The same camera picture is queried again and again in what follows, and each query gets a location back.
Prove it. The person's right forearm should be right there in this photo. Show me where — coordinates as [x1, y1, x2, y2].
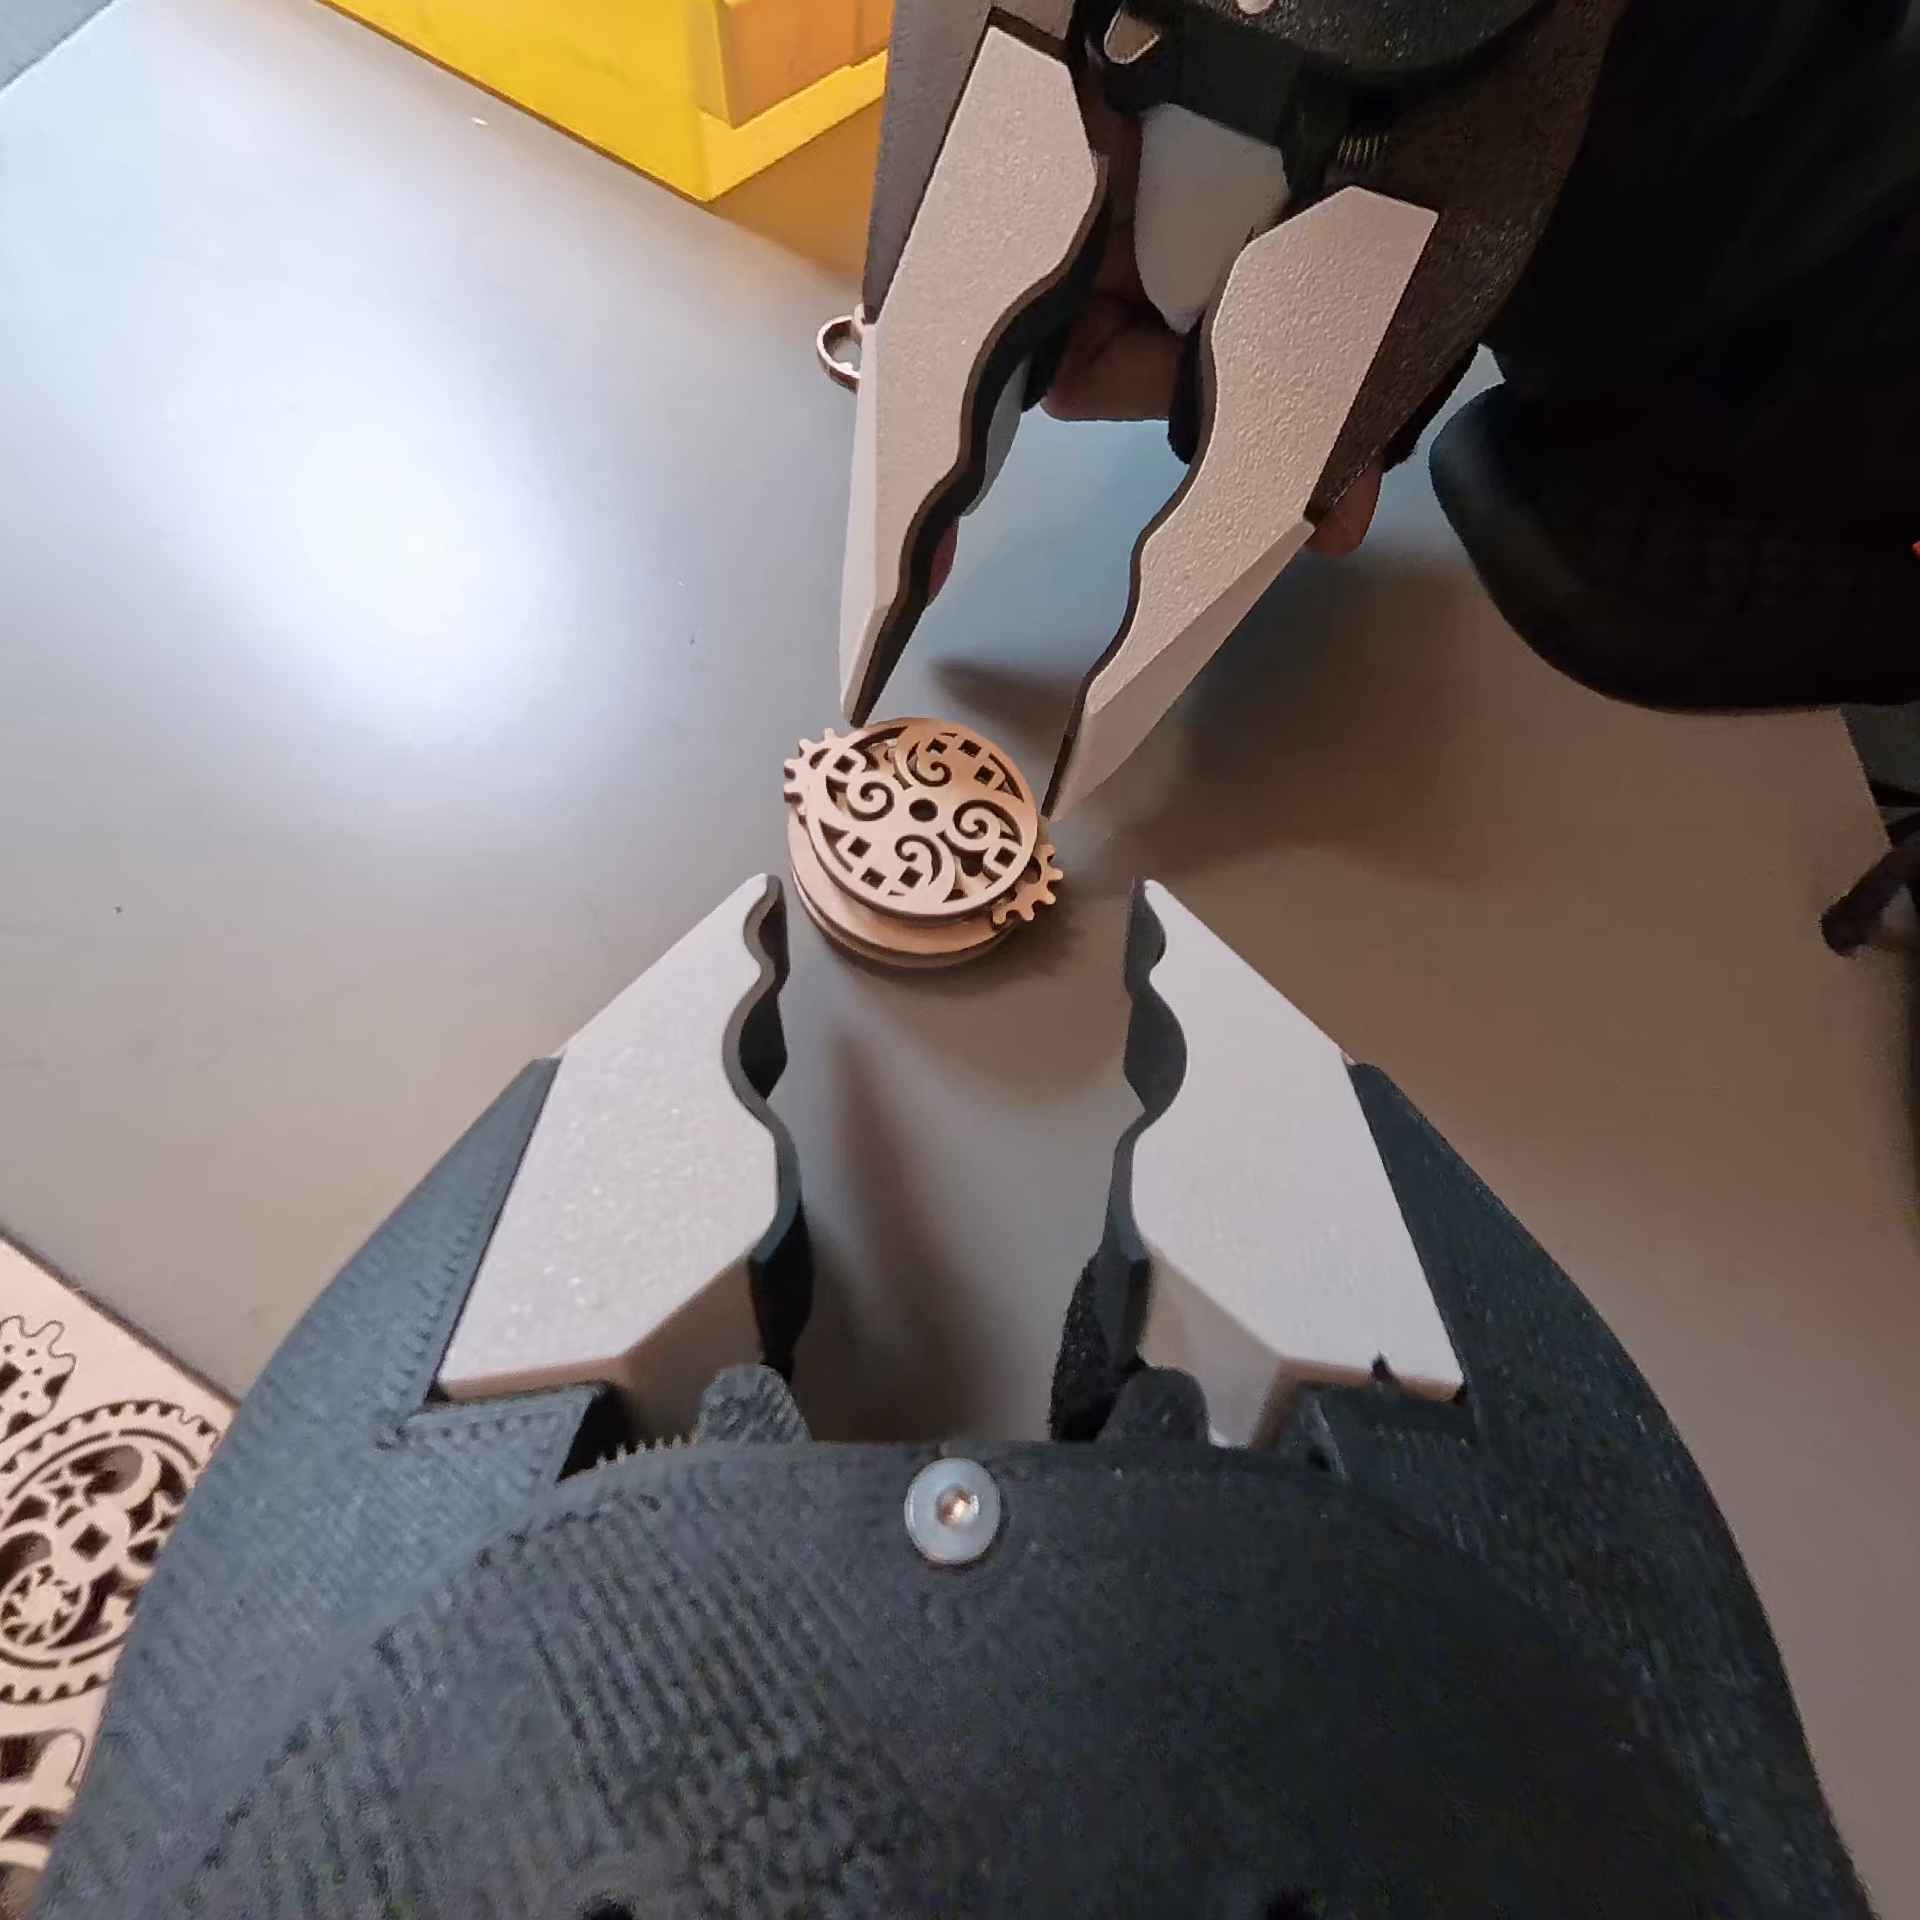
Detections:
[1425, 0, 1920, 710]

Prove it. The person's right hand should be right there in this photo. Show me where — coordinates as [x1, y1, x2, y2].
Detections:
[1046, 284, 1387, 561]

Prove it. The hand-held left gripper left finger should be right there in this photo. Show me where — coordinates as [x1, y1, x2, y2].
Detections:
[434, 875, 813, 1430]

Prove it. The wooden ring base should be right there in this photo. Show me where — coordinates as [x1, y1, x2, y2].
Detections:
[793, 816, 1038, 978]

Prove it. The laser-cut wooden parts sheet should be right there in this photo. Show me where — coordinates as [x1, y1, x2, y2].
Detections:
[0, 1231, 242, 1863]

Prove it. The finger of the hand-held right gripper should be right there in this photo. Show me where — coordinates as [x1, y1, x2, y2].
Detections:
[836, 18, 1112, 728]
[1038, 185, 1447, 822]

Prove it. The black office chair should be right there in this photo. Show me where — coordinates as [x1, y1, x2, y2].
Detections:
[1818, 802, 1920, 963]

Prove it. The swirl-cut wooden disc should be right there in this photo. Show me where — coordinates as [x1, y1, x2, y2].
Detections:
[787, 721, 1040, 924]

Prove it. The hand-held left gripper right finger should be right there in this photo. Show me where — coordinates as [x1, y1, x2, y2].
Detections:
[1102, 877, 1469, 1449]

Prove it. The yellow plastic bin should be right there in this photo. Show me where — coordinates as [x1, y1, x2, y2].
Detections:
[318, 0, 891, 204]

